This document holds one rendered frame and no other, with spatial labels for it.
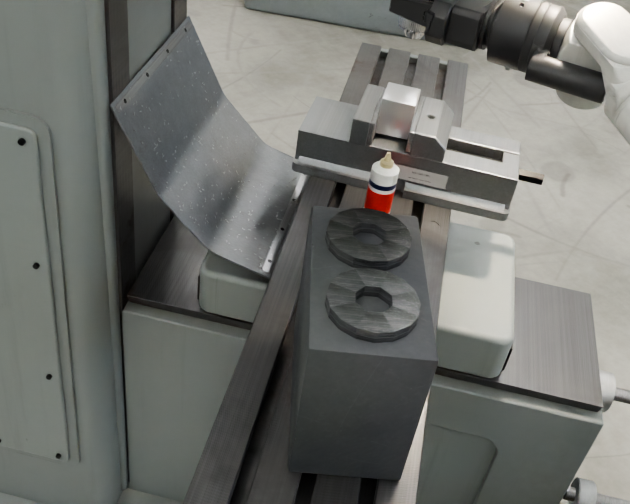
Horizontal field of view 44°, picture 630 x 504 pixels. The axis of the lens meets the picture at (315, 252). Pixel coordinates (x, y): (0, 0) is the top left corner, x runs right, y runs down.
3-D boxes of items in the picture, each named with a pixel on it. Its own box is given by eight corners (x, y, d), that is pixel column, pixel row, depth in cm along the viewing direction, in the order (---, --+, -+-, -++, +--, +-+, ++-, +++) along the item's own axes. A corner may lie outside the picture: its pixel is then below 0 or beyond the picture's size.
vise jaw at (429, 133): (451, 124, 129) (456, 103, 126) (442, 163, 119) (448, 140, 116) (415, 116, 129) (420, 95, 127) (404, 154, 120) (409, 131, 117)
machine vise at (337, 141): (511, 173, 133) (530, 116, 126) (506, 222, 121) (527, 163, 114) (312, 126, 136) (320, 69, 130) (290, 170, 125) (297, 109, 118)
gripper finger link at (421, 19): (394, -10, 101) (439, 3, 99) (390, 14, 103) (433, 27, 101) (389, -7, 100) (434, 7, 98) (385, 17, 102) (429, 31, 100)
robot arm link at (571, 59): (548, -15, 97) (641, 11, 93) (532, 53, 105) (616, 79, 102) (517, 40, 91) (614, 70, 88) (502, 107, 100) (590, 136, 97)
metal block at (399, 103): (413, 122, 126) (421, 88, 123) (407, 140, 122) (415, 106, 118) (382, 115, 127) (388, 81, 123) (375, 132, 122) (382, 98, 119)
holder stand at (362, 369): (389, 332, 99) (421, 205, 87) (401, 482, 82) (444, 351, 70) (294, 323, 98) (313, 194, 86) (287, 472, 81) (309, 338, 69)
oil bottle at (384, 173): (390, 209, 120) (404, 148, 113) (387, 224, 117) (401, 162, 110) (365, 203, 121) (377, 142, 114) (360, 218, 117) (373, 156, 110)
